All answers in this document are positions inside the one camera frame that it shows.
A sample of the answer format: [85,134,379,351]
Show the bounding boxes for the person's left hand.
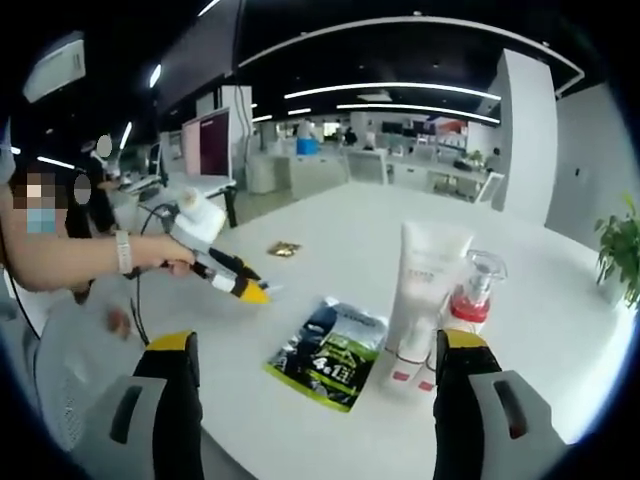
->
[158,234,200,277]

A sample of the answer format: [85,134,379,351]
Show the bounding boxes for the green skincare sachet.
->
[263,296,390,414]

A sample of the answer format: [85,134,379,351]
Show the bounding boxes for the computer monitor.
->
[181,107,233,179]

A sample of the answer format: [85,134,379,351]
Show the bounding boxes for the gold skincare sachet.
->
[266,240,304,259]

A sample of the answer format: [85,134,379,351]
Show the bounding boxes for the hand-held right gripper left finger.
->
[92,329,204,480]

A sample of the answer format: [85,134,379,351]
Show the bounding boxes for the grey mesh office chair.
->
[33,279,201,451]

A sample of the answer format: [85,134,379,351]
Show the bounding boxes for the white desk black legs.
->
[119,174,239,236]

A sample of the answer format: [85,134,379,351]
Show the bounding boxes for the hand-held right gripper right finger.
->
[432,328,576,480]

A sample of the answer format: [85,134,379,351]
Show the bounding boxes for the red collar pump skincare bottle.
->
[439,249,508,335]

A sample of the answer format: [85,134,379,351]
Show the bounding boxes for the white cabinet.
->
[248,152,349,197]

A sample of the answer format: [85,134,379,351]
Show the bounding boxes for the white wristband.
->
[114,229,134,274]

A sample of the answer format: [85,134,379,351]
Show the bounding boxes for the ceiling air conditioner unit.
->
[22,32,87,102]

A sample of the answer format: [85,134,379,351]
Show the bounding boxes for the white skincare tube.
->
[384,221,476,362]

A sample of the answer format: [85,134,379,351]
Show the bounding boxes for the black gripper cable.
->
[130,201,182,347]

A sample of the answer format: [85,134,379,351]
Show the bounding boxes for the potted green plant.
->
[593,192,640,309]

